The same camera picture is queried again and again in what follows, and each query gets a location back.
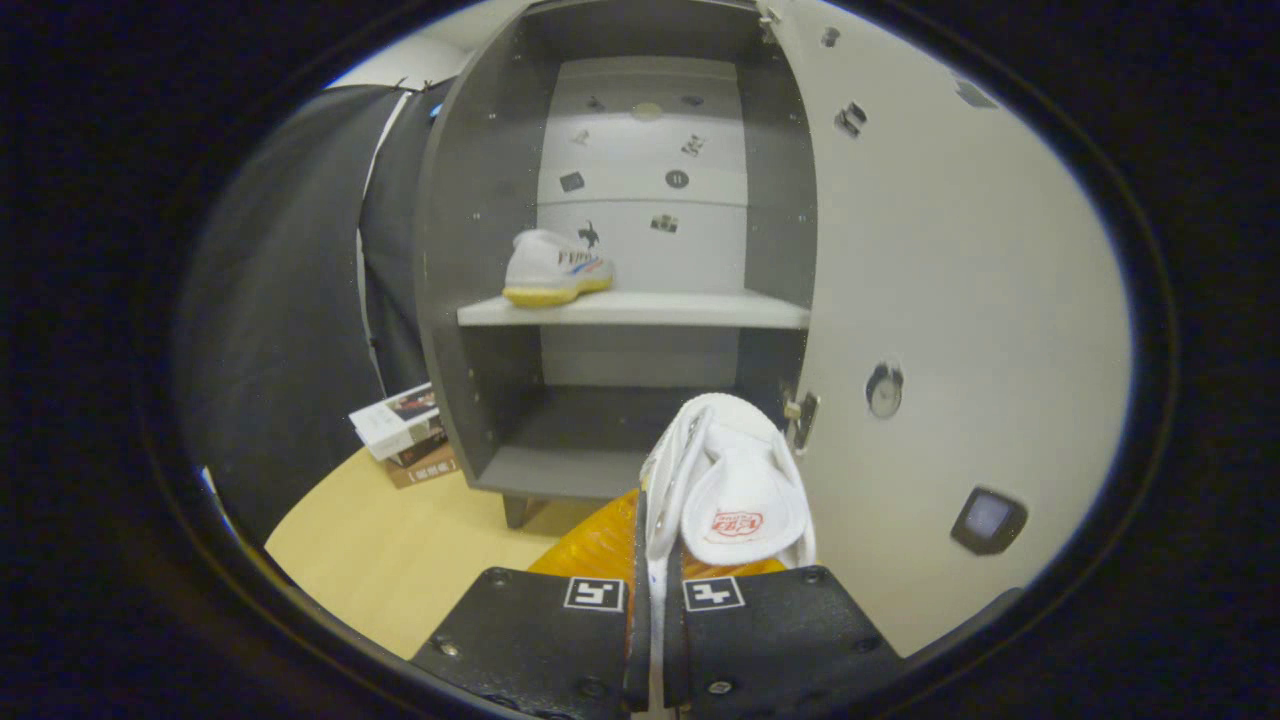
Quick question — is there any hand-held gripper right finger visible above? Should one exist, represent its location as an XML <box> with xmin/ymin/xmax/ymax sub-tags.
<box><xmin>663</xmin><ymin>545</ymin><xmax>906</xmax><ymax>719</ymax></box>

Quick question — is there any grey shoe cabinet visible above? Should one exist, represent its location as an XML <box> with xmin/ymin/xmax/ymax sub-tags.
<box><xmin>415</xmin><ymin>0</ymin><xmax>819</xmax><ymax>529</ymax></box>

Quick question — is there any black backdrop cloth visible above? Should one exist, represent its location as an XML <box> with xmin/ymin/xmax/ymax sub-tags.
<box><xmin>172</xmin><ymin>80</ymin><xmax>456</xmax><ymax>546</ymax></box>

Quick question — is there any white shoe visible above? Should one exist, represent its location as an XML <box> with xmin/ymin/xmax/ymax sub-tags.
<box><xmin>502</xmin><ymin>229</ymin><xmax>615</xmax><ymax>307</ymax></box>
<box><xmin>640</xmin><ymin>393</ymin><xmax>817</xmax><ymax>716</ymax></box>

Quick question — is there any brown book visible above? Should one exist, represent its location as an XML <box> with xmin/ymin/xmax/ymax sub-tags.
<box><xmin>385</xmin><ymin>440</ymin><xmax>461</xmax><ymax>489</ymax></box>

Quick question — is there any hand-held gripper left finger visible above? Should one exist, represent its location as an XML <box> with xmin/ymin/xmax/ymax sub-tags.
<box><xmin>410</xmin><ymin>488</ymin><xmax>651</xmax><ymax>717</ymax></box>

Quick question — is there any white shoe cabinet door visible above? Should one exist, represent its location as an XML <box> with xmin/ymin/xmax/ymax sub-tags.
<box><xmin>760</xmin><ymin>0</ymin><xmax>1133</xmax><ymax>656</ymax></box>

